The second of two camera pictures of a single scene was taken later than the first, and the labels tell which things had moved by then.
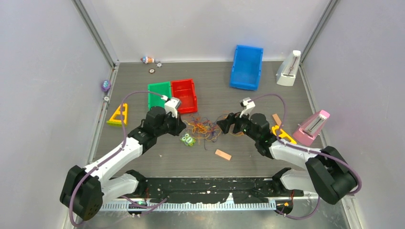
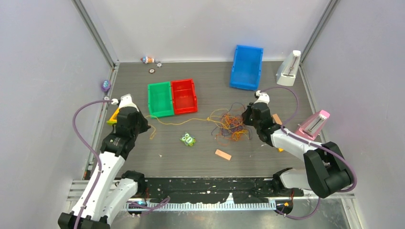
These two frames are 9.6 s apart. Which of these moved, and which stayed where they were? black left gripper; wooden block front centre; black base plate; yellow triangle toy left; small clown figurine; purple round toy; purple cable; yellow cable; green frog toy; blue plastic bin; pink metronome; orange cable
Moved: orange cable; yellow cable; purple cable; black left gripper
Stayed: wooden block front centre; green frog toy; black base plate; yellow triangle toy left; small clown figurine; pink metronome; purple round toy; blue plastic bin
